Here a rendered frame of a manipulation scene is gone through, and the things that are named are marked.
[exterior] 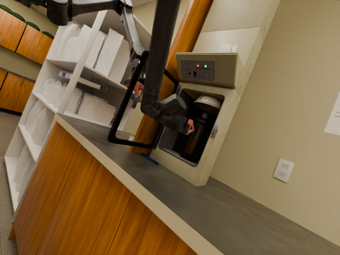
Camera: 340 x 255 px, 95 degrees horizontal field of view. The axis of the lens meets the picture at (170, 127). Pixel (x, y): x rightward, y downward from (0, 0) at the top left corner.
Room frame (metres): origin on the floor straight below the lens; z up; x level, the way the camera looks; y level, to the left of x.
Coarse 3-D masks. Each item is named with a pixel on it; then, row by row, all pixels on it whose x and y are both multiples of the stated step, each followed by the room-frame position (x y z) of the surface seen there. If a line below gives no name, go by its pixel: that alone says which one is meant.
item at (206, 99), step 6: (204, 96) 0.80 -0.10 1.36; (210, 96) 0.79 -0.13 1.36; (198, 102) 0.90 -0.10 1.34; (204, 102) 0.78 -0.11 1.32; (210, 102) 0.77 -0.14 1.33; (216, 102) 0.78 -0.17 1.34; (222, 102) 0.80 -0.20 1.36; (204, 108) 0.93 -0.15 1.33; (210, 108) 0.92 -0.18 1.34; (216, 108) 0.90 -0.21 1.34
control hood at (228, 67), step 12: (180, 60) 0.80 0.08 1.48; (192, 60) 0.75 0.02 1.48; (204, 60) 0.70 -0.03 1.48; (216, 60) 0.67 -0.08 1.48; (228, 60) 0.63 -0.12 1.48; (240, 60) 0.64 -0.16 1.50; (180, 72) 0.83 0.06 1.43; (216, 72) 0.70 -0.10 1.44; (228, 72) 0.66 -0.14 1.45; (240, 72) 0.67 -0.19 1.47; (216, 84) 0.74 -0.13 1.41; (228, 84) 0.69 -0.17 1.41
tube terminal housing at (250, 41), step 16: (208, 32) 0.85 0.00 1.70; (224, 32) 0.79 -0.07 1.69; (240, 32) 0.74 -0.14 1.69; (256, 32) 0.69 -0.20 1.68; (208, 48) 0.83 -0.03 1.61; (240, 48) 0.72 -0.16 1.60; (256, 48) 0.73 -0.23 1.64; (240, 80) 0.70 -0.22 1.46; (192, 96) 0.95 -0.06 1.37; (224, 96) 0.71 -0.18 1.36; (240, 96) 0.76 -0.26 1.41; (224, 112) 0.69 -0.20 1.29; (224, 128) 0.73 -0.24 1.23; (208, 144) 0.70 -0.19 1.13; (160, 160) 0.83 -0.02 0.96; (176, 160) 0.78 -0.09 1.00; (208, 160) 0.71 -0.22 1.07; (192, 176) 0.71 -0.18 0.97; (208, 176) 0.77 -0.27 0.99
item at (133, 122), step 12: (144, 72) 0.64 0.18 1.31; (168, 84) 0.80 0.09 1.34; (132, 96) 0.63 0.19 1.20; (168, 96) 0.83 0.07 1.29; (120, 108) 0.61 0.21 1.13; (132, 108) 0.66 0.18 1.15; (132, 120) 0.68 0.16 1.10; (144, 120) 0.74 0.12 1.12; (120, 132) 0.65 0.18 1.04; (132, 132) 0.70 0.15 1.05; (144, 132) 0.77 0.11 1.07
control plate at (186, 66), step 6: (186, 66) 0.79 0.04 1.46; (192, 66) 0.76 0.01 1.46; (204, 66) 0.72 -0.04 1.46; (210, 66) 0.70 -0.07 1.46; (186, 72) 0.81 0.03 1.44; (192, 72) 0.78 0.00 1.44; (198, 72) 0.76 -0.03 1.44; (204, 72) 0.73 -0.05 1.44; (210, 72) 0.71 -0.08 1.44; (198, 78) 0.77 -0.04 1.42; (204, 78) 0.75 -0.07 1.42; (210, 78) 0.73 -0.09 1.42
